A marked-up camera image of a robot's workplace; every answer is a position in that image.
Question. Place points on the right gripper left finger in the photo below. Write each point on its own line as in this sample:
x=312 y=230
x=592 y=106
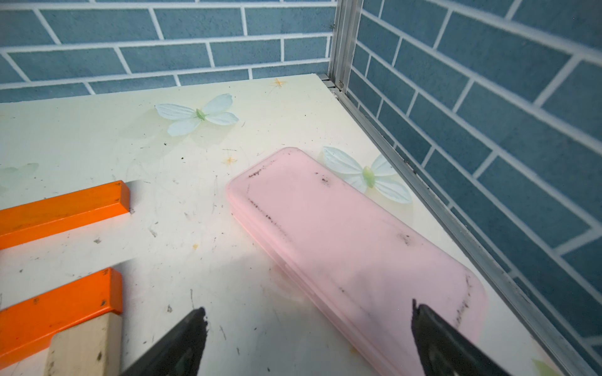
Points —
x=179 y=352

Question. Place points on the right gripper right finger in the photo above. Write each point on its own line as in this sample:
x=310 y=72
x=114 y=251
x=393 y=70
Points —
x=443 y=350

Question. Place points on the natural wood block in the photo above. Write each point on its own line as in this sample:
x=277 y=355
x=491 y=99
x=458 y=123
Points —
x=90 y=348

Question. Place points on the orange block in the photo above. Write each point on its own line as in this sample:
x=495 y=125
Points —
x=44 y=218
x=28 y=327

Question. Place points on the pink eraser box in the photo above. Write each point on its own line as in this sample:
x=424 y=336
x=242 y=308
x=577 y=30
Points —
x=360 y=265

